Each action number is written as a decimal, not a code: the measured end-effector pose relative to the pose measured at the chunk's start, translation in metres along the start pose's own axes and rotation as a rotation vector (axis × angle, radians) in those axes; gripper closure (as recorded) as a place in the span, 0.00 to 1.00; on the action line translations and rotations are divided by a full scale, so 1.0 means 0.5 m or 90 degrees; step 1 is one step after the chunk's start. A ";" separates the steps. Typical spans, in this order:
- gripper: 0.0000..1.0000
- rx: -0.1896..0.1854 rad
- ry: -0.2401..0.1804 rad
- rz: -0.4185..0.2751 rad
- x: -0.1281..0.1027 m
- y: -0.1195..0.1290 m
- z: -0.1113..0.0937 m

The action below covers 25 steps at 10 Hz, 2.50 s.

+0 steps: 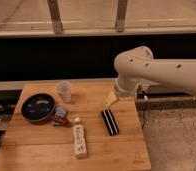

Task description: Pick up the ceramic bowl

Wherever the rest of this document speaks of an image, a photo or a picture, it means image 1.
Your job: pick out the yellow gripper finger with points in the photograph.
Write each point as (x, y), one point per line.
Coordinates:
(110, 99)

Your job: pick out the dark ceramic bowl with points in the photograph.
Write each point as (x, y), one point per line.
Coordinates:
(38, 107)

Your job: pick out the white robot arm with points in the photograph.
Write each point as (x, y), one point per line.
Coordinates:
(137, 66)

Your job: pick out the black striped box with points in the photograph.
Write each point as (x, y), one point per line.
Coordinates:
(110, 122)

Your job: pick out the clear plastic cup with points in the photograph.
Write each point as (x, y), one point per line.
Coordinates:
(64, 90)

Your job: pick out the white bottle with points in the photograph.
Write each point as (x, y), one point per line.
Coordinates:
(80, 148)

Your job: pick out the blue and red packet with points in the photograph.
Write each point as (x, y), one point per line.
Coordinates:
(60, 117)

